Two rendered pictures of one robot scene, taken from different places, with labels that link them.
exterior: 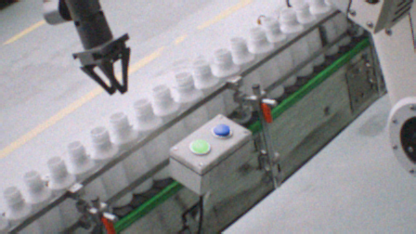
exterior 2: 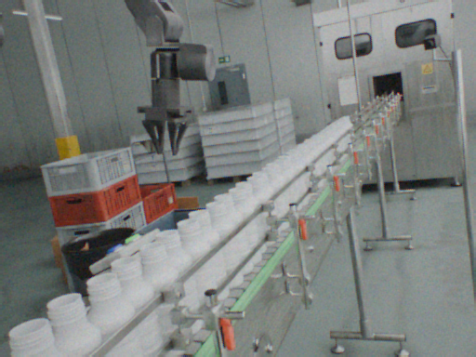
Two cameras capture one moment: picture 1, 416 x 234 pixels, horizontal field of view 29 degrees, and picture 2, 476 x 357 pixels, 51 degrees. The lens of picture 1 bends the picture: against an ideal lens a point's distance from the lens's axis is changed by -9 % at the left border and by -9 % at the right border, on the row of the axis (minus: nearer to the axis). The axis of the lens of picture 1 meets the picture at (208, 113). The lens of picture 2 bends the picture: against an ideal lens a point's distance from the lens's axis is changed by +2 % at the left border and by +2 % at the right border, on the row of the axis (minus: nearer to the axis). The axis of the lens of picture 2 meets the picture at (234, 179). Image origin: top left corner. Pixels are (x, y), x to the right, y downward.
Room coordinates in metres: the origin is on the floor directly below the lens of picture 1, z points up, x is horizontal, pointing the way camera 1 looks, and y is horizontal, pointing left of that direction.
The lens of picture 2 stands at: (2.35, -0.20, 1.36)
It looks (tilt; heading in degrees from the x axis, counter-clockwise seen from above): 10 degrees down; 153
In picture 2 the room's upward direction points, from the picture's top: 10 degrees counter-clockwise
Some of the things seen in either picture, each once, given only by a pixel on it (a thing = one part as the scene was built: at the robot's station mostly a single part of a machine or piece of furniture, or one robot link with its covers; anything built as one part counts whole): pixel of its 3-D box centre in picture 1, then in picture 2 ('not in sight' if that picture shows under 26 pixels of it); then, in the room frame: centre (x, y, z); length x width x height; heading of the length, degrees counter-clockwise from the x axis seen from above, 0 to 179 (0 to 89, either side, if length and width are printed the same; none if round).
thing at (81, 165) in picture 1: (86, 181); (243, 226); (1.44, 0.26, 1.08); 0.06 x 0.06 x 0.17
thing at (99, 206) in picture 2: not in sight; (99, 199); (-1.35, 0.50, 0.78); 0.61 x 0.41 x 0.22; 138
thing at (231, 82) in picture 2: not in sight; (231, 110); (-8.27, 5.36, 1.05); 1.00 x 0.10 x 2.10; 41
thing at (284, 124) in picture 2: not in sight; (263, 131); (-6.13, 4.88, 0.59); 1.25 x 1.03 x 1.17; 132
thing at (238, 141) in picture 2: not in sight; (242, 141); (-5.02, 3.74, 0.59); 1.24 x 1.03 x 1.17; 133
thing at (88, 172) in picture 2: not in sight; (91, 170); (-1.35, 0.50, 1.00); 0.61 x 0.41 x 0.22; 138
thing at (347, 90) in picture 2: not in sight; (348, 90); (-1.98, 3.57, 1.22); 0.23 x 0.03 x 0.32; 41
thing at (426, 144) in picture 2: not in sight; (393, 95); (-2.16, 4.42, 1.05); 1.60 x 1.40 x 2.10; 131
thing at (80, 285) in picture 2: not in sight; (110, 286); (-0.68, 0.33, 0.32); 0.45 x 0.45 x 0.64
